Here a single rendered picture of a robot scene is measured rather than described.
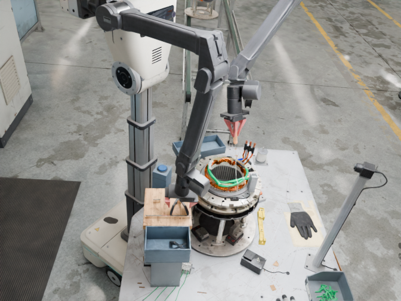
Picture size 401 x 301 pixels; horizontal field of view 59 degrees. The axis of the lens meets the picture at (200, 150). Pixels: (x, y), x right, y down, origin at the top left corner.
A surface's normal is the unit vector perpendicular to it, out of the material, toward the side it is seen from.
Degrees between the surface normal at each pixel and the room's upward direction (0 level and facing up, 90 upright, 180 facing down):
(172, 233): 90
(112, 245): 0
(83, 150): 0
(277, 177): 0
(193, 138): 90
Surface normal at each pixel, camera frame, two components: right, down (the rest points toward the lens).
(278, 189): 0.10, -0.76
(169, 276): 0.07, 0.64
